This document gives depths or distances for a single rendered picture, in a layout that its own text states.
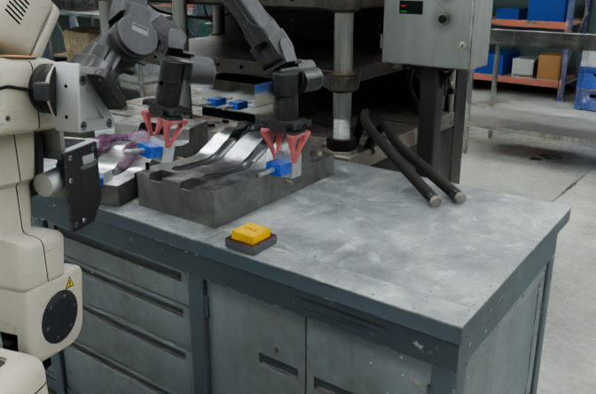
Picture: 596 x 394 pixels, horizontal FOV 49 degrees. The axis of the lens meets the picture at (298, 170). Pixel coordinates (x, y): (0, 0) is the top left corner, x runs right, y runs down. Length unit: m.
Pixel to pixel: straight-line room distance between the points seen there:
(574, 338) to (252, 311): 1.60
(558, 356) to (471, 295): 1.44
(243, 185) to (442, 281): 0.54
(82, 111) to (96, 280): 0.89
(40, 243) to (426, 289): 0.72
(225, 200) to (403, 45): 0.88
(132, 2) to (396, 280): 0.71
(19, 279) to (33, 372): 0.25
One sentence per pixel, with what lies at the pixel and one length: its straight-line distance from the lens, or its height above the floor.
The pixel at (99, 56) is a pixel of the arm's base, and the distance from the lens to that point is 1.17.
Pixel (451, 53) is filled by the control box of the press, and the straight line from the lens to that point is 2.05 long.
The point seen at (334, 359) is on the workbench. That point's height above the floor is 0.59.
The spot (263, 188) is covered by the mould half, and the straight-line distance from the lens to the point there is 1.62.
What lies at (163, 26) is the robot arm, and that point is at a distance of 1.58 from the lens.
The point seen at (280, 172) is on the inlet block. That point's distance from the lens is 1.46.
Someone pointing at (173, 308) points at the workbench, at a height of 0.54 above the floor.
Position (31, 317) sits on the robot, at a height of 0.76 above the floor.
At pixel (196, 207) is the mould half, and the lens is 1.53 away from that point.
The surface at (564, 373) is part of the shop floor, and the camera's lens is 2.59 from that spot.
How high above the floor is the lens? 1.38
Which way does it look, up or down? 18 degrees down
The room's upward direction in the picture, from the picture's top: straight up
